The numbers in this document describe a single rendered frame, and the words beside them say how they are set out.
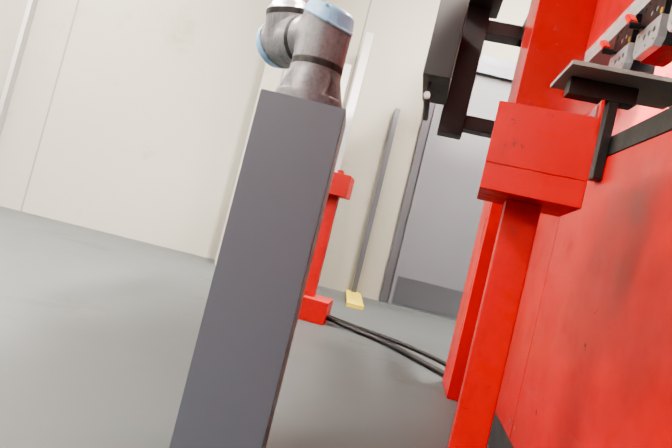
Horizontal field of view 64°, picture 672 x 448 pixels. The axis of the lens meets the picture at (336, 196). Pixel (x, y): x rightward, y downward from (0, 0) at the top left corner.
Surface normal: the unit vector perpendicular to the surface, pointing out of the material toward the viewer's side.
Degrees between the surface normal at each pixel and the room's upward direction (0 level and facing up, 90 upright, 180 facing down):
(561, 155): 90
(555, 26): 90
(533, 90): 90
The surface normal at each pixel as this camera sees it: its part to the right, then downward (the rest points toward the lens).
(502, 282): -0.23, -0.11
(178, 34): -0.01, -0.05
